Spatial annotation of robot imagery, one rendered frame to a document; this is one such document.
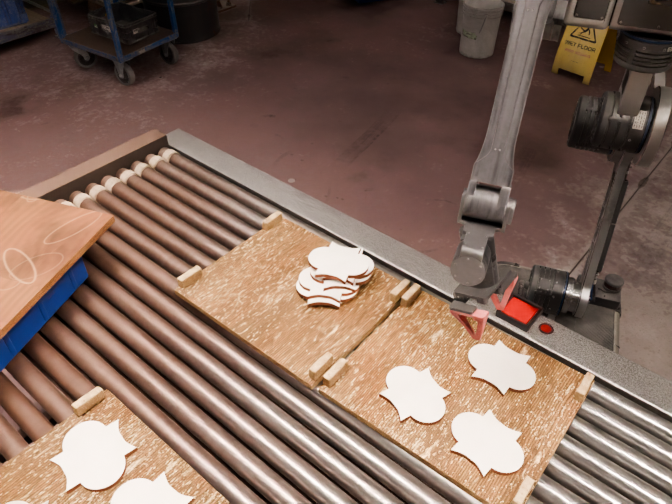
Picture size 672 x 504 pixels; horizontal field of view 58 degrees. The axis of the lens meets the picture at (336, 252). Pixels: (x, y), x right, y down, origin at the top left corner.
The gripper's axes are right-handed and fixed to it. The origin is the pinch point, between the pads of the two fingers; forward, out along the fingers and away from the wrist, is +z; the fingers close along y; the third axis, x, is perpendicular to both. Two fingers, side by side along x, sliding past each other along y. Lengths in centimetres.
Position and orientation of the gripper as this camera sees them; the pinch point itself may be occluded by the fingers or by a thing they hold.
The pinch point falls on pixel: (488, 320)
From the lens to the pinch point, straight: 115.4
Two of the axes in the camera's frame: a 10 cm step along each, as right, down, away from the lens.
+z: 2.3, 8.6, 4.7
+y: -6.1, 5.0, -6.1
